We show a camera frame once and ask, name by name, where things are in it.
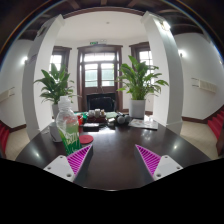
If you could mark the leafy plant in white pot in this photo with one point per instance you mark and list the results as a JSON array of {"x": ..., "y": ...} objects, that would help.
[
  {"x": 138, "y": 83},
  {"x": 55, "y": 86}
]

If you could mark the printed paper brochure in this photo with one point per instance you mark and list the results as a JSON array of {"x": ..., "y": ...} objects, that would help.
[{"x": 145, "y": 124}]

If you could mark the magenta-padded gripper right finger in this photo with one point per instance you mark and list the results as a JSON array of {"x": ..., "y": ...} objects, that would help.
[{"x": 168, "y": 166}]

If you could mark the grey round microphone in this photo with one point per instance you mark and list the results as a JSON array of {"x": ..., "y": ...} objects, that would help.
[
  {"x": 127, "y": 118},
  {"x": 120, "y": 119}
]

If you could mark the white ceramic mug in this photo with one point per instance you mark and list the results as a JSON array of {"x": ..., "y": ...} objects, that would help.
[{"x": 53, "y": 132}]

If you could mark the small black box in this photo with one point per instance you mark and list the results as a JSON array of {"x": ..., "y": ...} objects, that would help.
[{"x": 90, "y": 126}]

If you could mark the green exit sign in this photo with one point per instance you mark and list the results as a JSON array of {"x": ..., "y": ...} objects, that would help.
[{"x": 93, "y": 43}]

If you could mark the clear green-labelled drink bottle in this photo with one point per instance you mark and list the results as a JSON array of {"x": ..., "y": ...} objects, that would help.
[{"x": 68, "y": 130}]

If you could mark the black office chair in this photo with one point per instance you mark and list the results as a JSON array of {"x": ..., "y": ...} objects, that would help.
[{"x": 101, "y": 101}]

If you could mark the white wall radiator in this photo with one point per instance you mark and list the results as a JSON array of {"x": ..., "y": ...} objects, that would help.
[
  {"x": 204, "y": 85},
  {"x": 6, "y": 94}
]

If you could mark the brown wooden double door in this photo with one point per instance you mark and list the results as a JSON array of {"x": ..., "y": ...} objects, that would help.
[{"x": 100, "y": 71}]

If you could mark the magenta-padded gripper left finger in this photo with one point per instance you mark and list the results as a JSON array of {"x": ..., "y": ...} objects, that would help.
[{"x": 58, "y": 166}]

